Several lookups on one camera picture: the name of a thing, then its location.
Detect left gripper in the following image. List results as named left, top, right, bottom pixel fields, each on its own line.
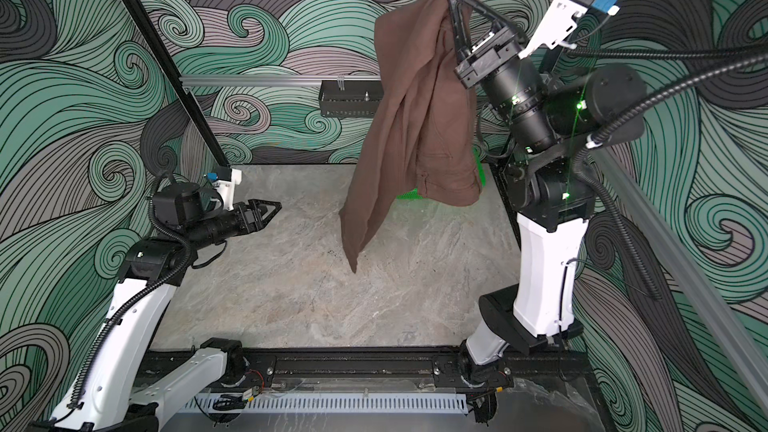
left=187, top=200, right=281, bottom=253

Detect brown trousers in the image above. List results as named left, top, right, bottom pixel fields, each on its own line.
left=340, top=0, right=482, bottom=270

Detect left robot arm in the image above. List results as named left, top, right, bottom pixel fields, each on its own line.
left=27, top=181, right=282, bottom=431

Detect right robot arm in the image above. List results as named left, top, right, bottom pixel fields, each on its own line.
left=448, top=0, right=647, bottom=383

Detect green plastic basket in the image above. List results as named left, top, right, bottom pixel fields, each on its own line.
left=396, top=149, right=487, bottom=200

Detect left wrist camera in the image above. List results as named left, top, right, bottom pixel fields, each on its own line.
left=205, top=166, right=242, bottom=210

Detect black frame post right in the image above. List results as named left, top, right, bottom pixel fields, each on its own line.
left=537, top=0, right=611, bottom=73

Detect black frame post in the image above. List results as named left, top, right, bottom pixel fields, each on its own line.
left=537, top=0, right=611, bottom=73
left=121, top=0, right=231, bottom=167

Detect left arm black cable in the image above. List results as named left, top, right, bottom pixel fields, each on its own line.
left=67, top=173, right=194, bottom=412

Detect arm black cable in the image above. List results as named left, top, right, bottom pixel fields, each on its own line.
left=563, top=41, right=768, bottom=301
left=67, top=173, right=194, bottom=412

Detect black perforated wall tray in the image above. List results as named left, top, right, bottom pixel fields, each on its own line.
left=319, top=79, right=384, bottom=119

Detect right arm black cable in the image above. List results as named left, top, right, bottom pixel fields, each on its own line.
left=563, top=41, right=768, bottom=301

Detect aluminium rail back wall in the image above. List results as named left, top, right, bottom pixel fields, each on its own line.
left=180, top=74, right=380, bottom=88

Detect aluminium rail wall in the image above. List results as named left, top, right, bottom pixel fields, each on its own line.
left=180, top=74, right=380, bottom=88
left=592, top=150, right=767, bottom=411

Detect black frame post left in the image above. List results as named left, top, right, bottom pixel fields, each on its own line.
left=121, top=0, right=231, bottom=167

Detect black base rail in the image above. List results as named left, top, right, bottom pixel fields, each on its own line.
left=204, top=346, right=591, bottom=392

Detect white slotted cable duct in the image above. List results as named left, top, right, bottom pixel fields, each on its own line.
left=179, top=392, right=470, bottom=416

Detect aluminium rail right wall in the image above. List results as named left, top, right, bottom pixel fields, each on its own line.
left=592, top=150, right=767, bottom=411

